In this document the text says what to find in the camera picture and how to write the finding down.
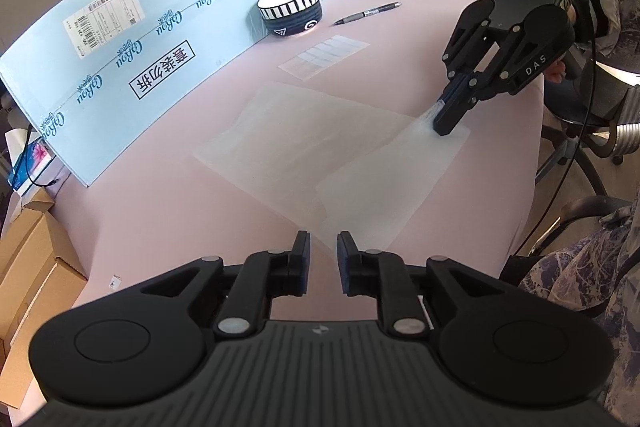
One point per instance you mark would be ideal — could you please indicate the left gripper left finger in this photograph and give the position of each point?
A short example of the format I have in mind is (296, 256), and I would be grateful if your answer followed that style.
(249, 288)

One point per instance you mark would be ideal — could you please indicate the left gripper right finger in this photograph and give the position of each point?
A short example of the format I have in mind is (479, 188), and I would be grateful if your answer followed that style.
(384, 277)

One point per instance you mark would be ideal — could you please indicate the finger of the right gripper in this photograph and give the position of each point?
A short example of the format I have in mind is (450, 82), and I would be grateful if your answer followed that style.
(447, 119)
(456, 93)

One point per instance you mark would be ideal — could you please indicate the person right forearm sleeve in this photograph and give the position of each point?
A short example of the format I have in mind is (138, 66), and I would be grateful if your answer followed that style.
(617, 32)

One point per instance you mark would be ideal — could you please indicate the person right hand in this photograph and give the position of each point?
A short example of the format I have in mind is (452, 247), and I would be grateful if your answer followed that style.
(555, 72)

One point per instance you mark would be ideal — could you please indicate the grey black pen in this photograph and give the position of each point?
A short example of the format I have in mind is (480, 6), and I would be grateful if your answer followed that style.
(367, 13)

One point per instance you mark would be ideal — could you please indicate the black office chair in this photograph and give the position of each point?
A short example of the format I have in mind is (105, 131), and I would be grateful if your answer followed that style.
(597, 106)

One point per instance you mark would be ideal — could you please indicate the white label sticker sheet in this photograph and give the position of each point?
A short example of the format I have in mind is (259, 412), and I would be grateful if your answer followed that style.
(322, 56)

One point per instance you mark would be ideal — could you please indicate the small white paper tag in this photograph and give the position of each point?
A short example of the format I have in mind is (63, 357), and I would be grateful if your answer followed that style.
(114, 283)

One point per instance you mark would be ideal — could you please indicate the striped blue ceramic bowl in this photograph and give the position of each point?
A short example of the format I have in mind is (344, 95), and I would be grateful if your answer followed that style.
(286, 18)

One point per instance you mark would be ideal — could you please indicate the open brown cardboard box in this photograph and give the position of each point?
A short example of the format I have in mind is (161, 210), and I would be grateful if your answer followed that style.
(41, 276)

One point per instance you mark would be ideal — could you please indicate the blue tissue box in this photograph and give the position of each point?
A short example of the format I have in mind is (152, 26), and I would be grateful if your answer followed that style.
(30, 158)

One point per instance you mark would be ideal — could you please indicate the large light blue box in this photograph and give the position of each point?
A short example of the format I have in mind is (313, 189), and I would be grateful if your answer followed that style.
(93, 75)

